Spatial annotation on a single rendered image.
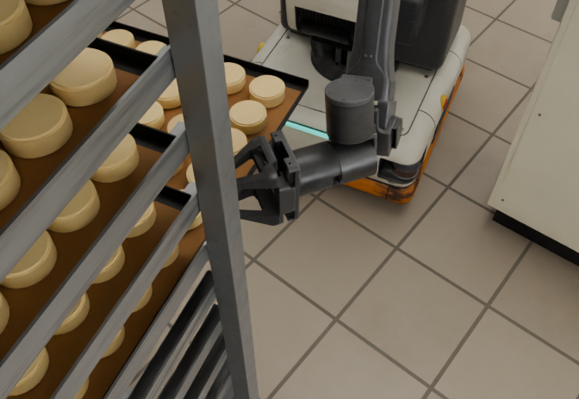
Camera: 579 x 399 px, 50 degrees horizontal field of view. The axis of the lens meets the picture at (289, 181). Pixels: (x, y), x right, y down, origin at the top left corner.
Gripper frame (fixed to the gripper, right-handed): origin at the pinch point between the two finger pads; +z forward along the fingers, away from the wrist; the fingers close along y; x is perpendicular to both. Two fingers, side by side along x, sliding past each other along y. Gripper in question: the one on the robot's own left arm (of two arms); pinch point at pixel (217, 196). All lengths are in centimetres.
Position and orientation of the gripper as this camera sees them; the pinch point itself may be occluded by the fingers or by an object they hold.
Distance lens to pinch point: 73.8
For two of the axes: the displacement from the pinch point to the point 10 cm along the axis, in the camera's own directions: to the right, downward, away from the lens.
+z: -9.4, 2.7, -2.3
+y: -0.1, 6.3, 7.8
